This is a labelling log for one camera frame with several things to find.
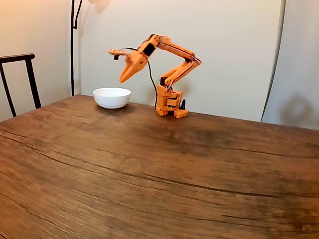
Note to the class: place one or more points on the black floor lamp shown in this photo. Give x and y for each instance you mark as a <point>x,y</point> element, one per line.
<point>72,62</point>

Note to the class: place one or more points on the orange gripper camera mount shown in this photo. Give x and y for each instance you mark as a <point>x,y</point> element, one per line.
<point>115,51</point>

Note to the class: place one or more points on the black wooden chair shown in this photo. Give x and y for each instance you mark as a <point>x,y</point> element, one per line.
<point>30,74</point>

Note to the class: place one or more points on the grey wall conduit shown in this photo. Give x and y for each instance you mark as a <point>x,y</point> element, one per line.
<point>278,49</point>

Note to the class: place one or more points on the black table clamp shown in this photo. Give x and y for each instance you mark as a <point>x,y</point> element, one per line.
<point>184,104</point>

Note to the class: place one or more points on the white ceramic bowl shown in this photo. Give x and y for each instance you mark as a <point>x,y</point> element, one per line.
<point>112,99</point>

